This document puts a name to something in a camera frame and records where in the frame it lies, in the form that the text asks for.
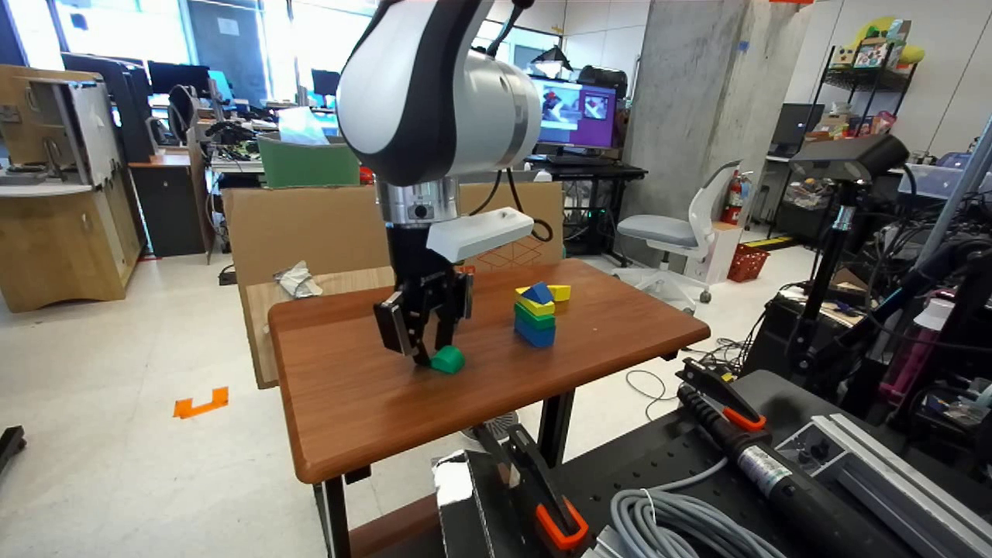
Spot green flat block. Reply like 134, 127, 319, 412
511, 305, 556, 334

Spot grey office chair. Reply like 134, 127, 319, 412
610, 159, 748, 308

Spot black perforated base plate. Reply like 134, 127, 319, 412
430, 366, 992, 558

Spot black camera tripod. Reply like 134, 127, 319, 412
788, 129, 913, 354

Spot red basket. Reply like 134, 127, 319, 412
724, 244, 776, 286

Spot green board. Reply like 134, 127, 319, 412
254, 137, 361, 192

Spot black clamp orange handle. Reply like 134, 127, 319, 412
674, 356, 771, 436
430, 412, 594, 558

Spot black storage shelf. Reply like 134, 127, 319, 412
813, 13, 931, 144

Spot wooden cabinet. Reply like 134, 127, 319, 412
0, 64, 144, 317

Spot orange floor bracket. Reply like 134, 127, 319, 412
170, 385, 232, 421

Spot green round block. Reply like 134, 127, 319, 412
426, 343, 469, 379

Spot aluminium extrusion rail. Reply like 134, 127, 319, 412
771, 412, 992, 558

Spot white crumpled paper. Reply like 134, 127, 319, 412
272, 256, 325, 305

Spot computer monitor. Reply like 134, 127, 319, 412
531, 75, 622, 155

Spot large cardboard box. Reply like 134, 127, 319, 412
221, 179, 569, 392

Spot yellow wedge block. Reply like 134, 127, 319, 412
515, 281, 574, 308

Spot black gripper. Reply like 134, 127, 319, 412
371, 226, 473, 373

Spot red fire extinguisher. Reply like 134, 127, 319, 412
719, 166, 749, 231

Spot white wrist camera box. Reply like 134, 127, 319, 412
423, 204, 537, 265

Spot brown wooden table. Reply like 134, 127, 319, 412
267, 253, 711, 558

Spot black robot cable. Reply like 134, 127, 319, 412
469, 163, 556, 249

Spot coiled grey cable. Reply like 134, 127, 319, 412
581, 452, 790, 558

